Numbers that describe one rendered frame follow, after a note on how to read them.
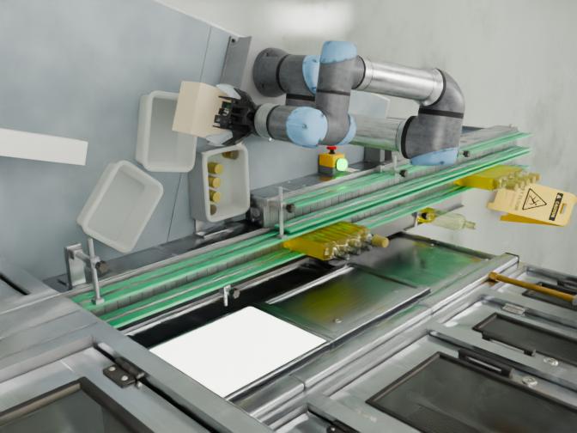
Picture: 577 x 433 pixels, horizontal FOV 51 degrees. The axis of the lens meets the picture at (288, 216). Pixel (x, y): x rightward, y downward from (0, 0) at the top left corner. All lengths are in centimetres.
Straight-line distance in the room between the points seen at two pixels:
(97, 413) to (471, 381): 102
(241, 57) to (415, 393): 108
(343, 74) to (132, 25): 70
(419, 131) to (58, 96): 93
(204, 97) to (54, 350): 70
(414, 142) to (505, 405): 67
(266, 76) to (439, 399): 103
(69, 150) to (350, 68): 75
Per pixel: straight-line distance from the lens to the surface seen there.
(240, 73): 189
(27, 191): 168
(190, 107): 146
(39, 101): 167
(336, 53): 131
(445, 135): 158
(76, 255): 162
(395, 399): 154
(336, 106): 131
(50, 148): 162
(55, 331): 108
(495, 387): 164
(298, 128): 122
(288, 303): 189
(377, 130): 166
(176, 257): 180
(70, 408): 91
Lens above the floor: 228
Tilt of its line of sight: 43 degrees down
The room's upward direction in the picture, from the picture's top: 106 degrees clockwise
